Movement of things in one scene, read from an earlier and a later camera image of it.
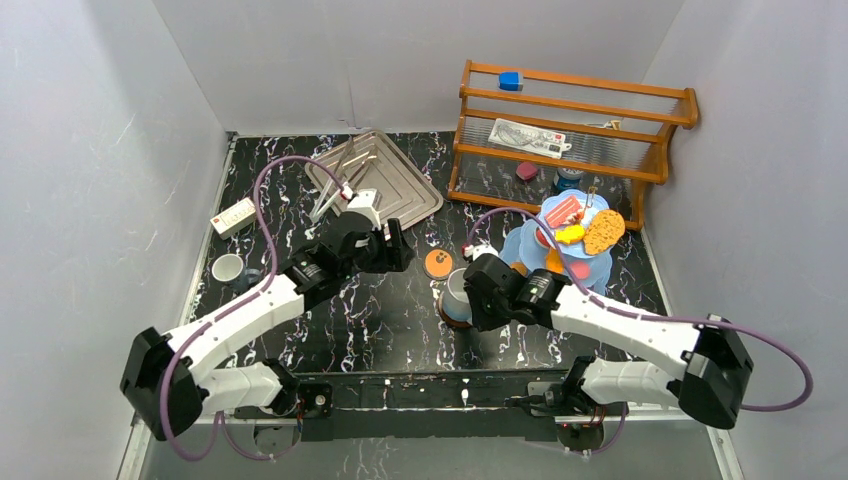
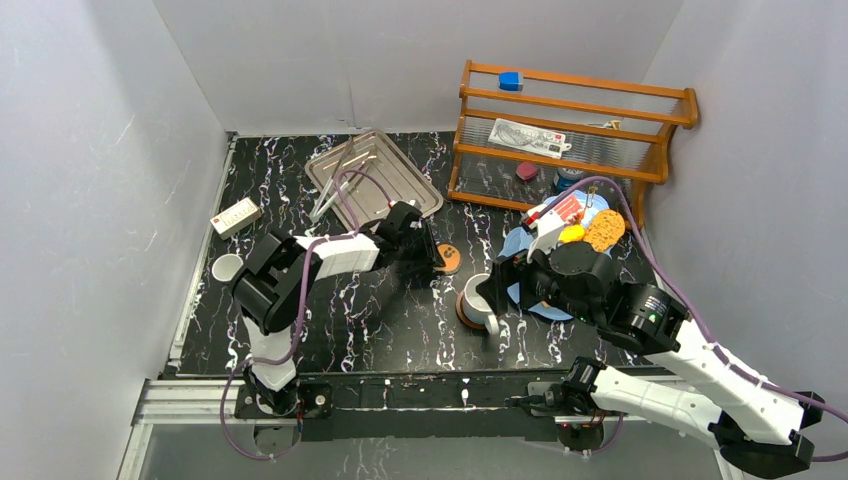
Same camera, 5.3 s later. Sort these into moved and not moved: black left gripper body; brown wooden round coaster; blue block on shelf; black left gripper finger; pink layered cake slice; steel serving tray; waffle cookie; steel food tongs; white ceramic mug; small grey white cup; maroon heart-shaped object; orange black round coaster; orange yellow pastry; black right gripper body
Moved: brown wooden round coaster; black left gripper body; white ceramic mug; orange black round coaster; black right gripper body; black left gripper finger
Not moved: maroon heart-shaped object; waffle cookie; orange yellow pastry; steel food tongs; small grey white cup; pink layered cake slice; steel serving tray; blue block on shelf
